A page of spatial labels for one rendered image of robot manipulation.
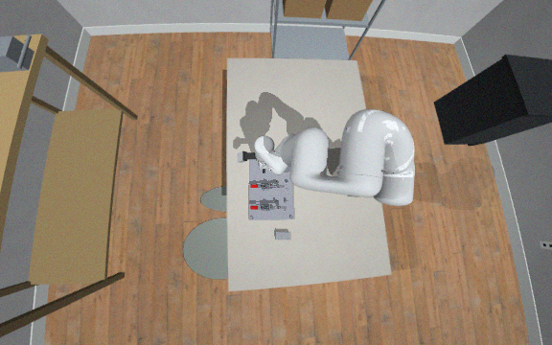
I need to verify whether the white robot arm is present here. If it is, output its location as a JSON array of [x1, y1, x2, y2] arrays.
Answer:
[[238, 109, 415, 206]]

